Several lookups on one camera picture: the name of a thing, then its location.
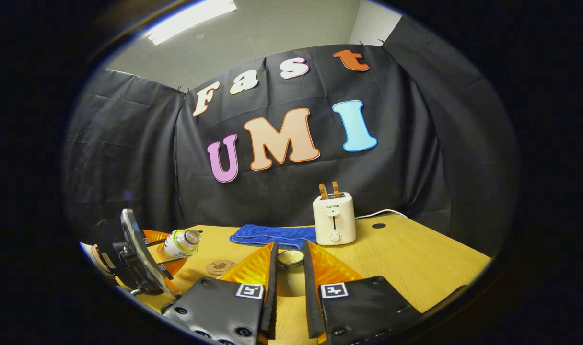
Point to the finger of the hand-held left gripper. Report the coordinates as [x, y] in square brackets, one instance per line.
[155, 237]
[171, 268]

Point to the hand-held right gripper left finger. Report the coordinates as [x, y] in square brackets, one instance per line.
[271, 287]

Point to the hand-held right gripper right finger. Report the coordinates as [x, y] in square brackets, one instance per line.
[310, 287]

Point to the clear water bottle white label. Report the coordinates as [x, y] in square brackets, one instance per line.
[181, 244]

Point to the round wooden coaster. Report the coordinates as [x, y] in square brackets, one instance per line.
[220, 267]

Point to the blue folded towel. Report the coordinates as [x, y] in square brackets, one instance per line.
[272, 235]

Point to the white toaster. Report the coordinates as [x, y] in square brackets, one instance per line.
[334, 223]

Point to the brown toast slice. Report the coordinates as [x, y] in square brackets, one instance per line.
[323, 191]
[335, 189]

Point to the black backdrop cloth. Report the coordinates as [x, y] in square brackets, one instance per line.
[128, 143]

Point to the ceiling light panel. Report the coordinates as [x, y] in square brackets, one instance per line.
[191, 21]

